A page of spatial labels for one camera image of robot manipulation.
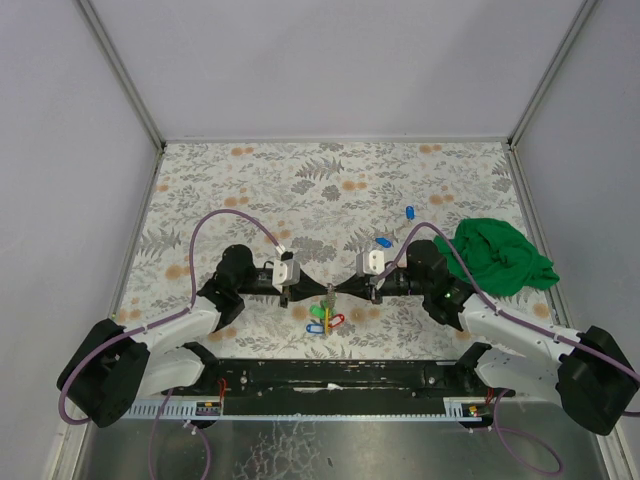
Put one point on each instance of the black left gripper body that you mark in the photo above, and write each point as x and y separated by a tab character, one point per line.
286	291

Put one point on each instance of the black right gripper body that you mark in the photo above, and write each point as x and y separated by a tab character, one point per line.
373	289

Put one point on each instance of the spiral keyring with yellow handle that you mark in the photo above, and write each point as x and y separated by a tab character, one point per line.
324	316

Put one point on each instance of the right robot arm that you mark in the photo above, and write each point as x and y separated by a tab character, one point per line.
585	373

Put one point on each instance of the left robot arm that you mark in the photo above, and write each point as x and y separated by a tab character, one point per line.
114	364

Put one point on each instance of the blue tag key lower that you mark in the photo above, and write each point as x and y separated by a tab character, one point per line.
384	242

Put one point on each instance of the floral table mat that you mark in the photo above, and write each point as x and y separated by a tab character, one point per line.
326	202

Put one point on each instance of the green cloth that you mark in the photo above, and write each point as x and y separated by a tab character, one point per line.
497	257

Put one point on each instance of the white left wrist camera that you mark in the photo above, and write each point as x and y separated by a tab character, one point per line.
286	270

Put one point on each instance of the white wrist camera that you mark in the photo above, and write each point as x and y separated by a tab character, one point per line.
370	263
286	270

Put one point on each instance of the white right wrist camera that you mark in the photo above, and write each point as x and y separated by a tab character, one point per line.
370	263

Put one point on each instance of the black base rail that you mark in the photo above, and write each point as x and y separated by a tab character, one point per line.
251	378

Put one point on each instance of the white cable duct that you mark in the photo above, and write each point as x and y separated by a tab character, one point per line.
320	406

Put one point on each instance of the left aluminium frame post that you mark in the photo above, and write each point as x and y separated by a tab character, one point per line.
105	44

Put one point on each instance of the aluminium frame post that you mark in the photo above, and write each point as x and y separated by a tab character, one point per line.
105	44
576	26

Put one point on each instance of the right aluminium frame post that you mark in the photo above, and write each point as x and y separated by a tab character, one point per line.
576	26

